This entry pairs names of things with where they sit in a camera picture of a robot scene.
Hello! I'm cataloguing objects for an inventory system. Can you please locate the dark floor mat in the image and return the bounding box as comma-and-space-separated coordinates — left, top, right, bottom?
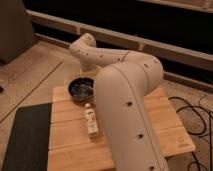
1, 103, 52, 171

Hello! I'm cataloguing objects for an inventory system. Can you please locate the white plastic bottle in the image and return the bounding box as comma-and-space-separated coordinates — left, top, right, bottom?
85, 103, 99, 137

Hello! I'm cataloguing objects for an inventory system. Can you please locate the black floor cable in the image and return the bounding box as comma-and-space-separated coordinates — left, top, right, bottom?
167, 96, 213, 171

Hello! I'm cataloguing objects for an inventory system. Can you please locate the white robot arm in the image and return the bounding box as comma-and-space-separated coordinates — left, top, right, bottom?
69, 33, 169, 171

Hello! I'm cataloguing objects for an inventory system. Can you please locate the wooden board table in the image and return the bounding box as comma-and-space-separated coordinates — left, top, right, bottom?
47, 86, 196, 171

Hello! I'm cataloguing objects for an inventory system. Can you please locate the brown armchair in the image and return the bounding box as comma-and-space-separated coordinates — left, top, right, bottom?
0, 0, 37, 64

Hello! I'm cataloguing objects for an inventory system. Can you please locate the dark ceramic bowl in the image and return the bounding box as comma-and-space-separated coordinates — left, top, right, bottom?
68, 77, 94, 100

